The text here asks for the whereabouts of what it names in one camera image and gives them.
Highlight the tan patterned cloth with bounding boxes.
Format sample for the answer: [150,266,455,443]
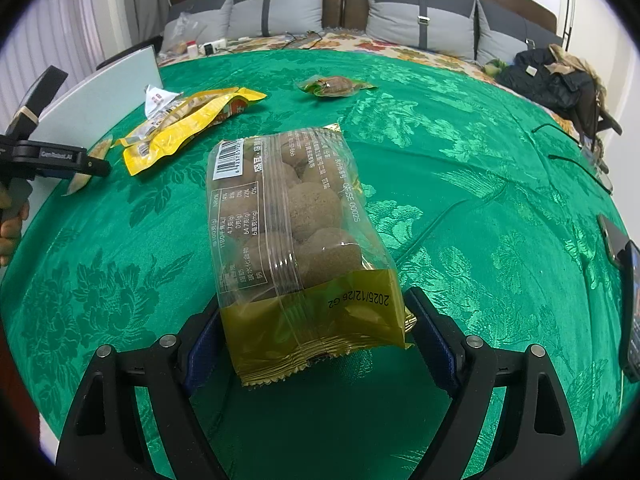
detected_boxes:
[545,44,596,78]

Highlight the green bedspread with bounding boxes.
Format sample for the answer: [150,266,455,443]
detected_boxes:
[0,50,640,480]

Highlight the black cable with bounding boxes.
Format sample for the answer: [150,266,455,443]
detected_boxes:
[270,30,326,51]
[530,122,613,196]

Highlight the clear plastic bag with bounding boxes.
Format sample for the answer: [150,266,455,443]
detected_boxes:
[162,10,201,56]

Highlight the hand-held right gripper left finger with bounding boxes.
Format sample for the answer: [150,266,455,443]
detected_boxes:
[56,305,233,480]

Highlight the floral bed sheet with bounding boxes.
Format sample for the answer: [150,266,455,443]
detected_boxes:
[157,30,601,126]

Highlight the clear bag brown balls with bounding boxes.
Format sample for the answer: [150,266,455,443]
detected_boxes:
[207,124,416,387]

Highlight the yellow packet red label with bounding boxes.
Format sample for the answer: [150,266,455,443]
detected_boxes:
[124,100,248,177]

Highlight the small green brown packet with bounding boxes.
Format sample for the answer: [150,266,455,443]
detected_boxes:
[298,75,379,98]

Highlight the black phone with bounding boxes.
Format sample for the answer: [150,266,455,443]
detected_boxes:
[619,240,640,383]

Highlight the long yellow packet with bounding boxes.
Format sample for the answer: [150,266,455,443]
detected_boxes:
[112,87,268,148]

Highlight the white packet red print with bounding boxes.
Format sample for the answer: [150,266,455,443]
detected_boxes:
[142,84,185,120]

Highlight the black jacket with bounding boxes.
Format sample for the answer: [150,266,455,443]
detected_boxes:
[495,49,598,116]

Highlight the sheer white curtain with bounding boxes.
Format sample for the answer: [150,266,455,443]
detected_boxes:
[0,0,108,136]

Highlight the grey two-tone pillow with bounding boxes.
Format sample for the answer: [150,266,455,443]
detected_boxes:
[362,0,478,61]
[472,0,556,66]
[227,0,331,41]
[162,0,236,53]

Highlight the dark wooden chair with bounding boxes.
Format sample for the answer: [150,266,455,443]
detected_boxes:
[95,35,165,71]

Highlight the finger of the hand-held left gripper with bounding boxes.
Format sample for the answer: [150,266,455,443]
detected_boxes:
[84,152,112,179]

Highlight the black chair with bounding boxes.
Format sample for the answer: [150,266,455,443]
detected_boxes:
[575,72,623,161]

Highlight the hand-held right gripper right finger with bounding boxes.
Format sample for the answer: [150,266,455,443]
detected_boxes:
[402,287,583,480]

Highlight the grey phone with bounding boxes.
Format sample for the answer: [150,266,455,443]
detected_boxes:
[597,214,632,267]

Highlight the person's left hand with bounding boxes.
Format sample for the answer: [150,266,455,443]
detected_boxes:
[0,182,25,267]

